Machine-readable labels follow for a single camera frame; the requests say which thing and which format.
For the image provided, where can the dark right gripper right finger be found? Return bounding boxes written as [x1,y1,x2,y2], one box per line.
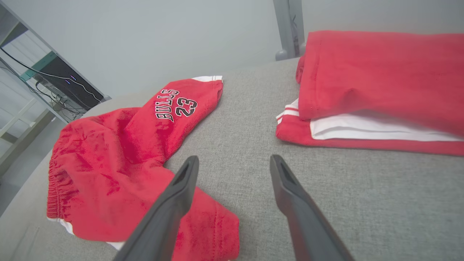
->
[270,155,356,261]

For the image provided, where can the grey metal frame leg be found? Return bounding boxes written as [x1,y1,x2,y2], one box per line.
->
[0,2,111,103]

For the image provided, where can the grey metal partition post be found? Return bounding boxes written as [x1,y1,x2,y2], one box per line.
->
[273,0,306,58]

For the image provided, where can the white shelf rack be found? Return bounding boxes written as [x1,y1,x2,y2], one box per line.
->
[0,69,55,175]

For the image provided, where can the black device with teal top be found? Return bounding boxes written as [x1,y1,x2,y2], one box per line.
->
[21,51,105,110]

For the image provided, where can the red white basketball jersey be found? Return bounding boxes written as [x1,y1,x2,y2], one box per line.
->
[275,30,464,157]

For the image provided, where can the red white basketball shorts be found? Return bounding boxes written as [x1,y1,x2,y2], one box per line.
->
[46,75,240,261]

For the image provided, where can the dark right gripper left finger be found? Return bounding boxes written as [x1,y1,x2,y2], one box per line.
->
[112,156,199,261]

